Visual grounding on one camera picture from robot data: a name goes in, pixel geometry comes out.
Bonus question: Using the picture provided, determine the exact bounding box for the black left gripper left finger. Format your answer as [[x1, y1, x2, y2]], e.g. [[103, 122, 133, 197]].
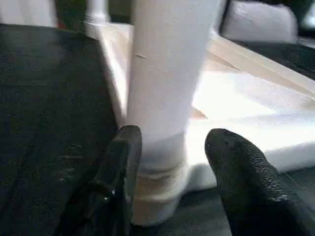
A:
[[59, 124, 143, 236]]

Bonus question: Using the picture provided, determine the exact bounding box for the white plastic table leg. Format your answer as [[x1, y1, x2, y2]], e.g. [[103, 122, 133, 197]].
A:
[[126, 0, 223, 226], [85, 0, 110, 27]]

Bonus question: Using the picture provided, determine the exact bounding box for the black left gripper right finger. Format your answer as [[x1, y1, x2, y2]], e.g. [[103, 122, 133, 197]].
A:
[[204, 127, 315, 236]]

